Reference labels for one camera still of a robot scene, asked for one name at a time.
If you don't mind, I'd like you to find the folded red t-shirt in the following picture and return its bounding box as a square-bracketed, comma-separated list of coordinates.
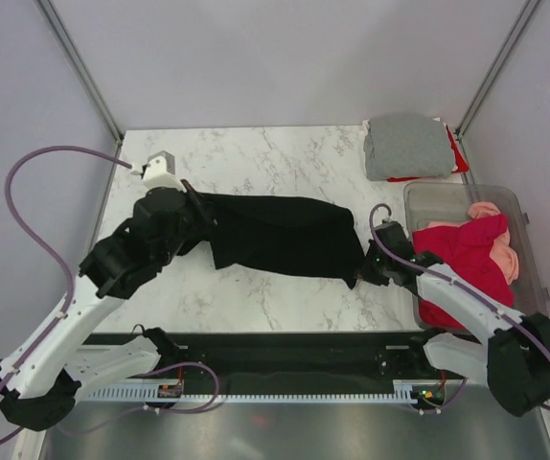
[387, 124, 470, 183]

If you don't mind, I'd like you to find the purple cable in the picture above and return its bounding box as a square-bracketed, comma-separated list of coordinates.
[368, 202, 550, 413]
[0, 147, 135, 447]

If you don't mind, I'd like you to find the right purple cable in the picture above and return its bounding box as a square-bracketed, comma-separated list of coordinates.
[368, 202, 550, 413]

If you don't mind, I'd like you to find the magenta t-shirt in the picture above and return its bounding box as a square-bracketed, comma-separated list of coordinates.
[412, 214, 515, 308]

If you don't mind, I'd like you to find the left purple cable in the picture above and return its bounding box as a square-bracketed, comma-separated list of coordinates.
[0, 147, 135, 447]

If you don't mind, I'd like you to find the folded grey t-shirt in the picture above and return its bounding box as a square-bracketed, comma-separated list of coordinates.
[362, 113, 455, 181]

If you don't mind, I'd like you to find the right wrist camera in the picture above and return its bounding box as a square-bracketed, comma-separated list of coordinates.
[375, 220, 409, 253]

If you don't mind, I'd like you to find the black t-shirt blue logo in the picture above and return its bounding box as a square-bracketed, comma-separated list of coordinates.
[177, 193, 364, 288]

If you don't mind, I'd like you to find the clear plastic bin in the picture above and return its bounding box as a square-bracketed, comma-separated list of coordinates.
[404, 182, 547, 314]

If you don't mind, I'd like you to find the right aluminium frame post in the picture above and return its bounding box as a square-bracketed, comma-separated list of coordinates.
[454, 0, 543, 139]

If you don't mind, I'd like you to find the salmon pink t-shirt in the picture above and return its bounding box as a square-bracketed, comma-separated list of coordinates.
[468, 201, 519, 285]

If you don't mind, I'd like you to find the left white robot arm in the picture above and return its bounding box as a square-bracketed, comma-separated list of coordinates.
[0, 188, 203, 431]

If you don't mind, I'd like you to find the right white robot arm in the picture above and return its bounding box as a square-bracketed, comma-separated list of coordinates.
[366, 219, 550, 417]

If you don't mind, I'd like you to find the left aluminium frame post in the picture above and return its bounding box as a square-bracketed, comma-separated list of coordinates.
[34, 0, 124, 147]

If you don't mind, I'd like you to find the slotted white cable duct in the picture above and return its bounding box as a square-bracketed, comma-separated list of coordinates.
[82, 378, 458, 403]

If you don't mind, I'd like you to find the aluminium frame post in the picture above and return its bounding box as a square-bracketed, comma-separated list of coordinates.
[34, 0, 124, 147]
[454, 0, 543, 139]

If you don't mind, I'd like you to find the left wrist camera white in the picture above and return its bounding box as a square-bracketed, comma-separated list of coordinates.
[130, 150, 185, 192]

